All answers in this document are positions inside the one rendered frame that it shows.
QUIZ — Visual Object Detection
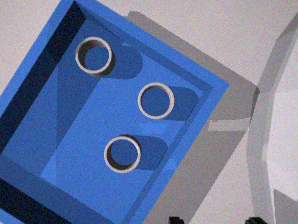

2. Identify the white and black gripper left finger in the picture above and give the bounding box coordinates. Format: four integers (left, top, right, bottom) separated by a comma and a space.
169, 217, 184, 224

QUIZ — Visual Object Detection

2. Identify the grey metal bushing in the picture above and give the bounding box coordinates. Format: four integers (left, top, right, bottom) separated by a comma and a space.
138, 82, 175, 119
104, 134, 142, 173

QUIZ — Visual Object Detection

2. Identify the silver metal bushing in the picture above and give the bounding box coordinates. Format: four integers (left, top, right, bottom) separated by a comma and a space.
75, 37, 116, 77

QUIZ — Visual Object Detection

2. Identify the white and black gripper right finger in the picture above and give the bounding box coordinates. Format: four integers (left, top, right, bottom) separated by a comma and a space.
245, 217, 267, 224

